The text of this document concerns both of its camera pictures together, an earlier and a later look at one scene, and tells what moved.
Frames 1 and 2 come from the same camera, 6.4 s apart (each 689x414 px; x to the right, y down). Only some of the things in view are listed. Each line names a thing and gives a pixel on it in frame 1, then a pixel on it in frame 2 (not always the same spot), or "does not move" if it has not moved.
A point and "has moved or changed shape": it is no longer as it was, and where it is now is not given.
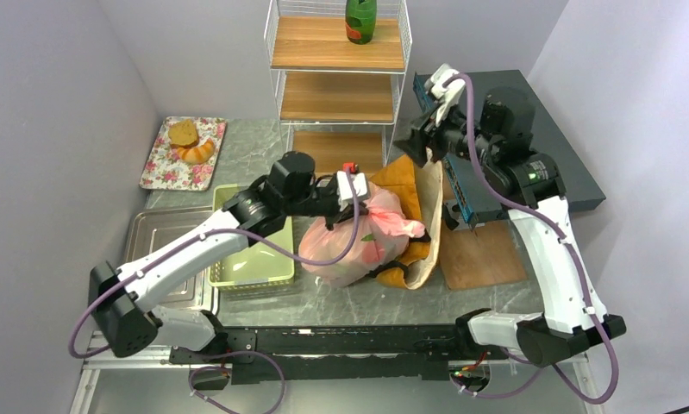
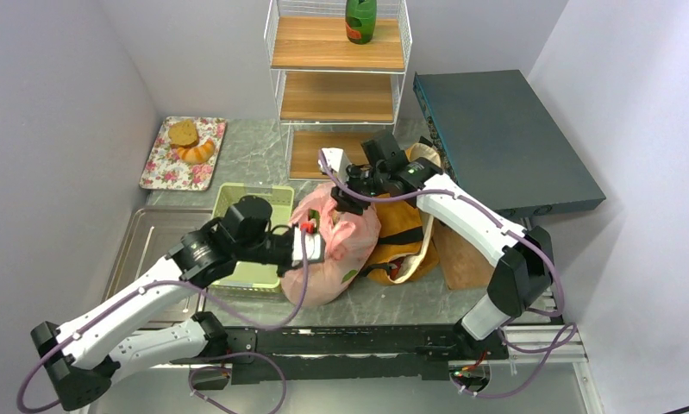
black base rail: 308,354 does not move
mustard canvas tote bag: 419,191 has moved or changed shape
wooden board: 491,254 does not move
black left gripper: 329,200 -> 290,251
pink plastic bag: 384,239 has moved or changed shape
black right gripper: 427,138 -> 347,200
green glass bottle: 360,18 does not move
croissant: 194,155 does not move
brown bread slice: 183,134 does not move
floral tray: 165,169 does not move
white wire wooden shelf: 339,69 does not move
